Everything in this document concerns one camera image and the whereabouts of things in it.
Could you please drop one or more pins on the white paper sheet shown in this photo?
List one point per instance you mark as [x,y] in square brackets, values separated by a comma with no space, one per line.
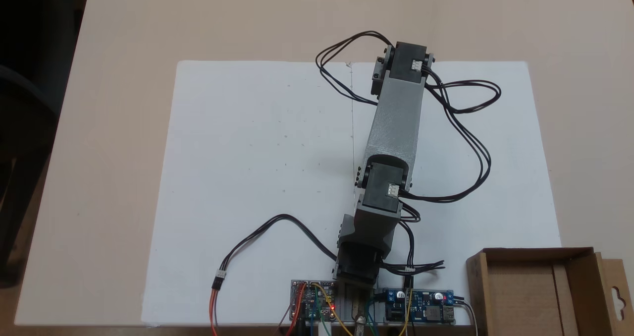
[520,187]
[237,152]

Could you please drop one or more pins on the motor controller circuit board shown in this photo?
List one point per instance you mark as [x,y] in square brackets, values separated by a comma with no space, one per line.
[312,299]

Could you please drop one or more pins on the metal table clamp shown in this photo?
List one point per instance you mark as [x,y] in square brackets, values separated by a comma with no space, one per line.
[359,321]

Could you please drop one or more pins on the blue power converter board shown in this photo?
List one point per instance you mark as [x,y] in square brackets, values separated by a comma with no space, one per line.
[426,306]

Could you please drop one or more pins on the brown cardboard box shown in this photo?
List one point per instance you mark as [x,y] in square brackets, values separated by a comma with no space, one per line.
[525,296]

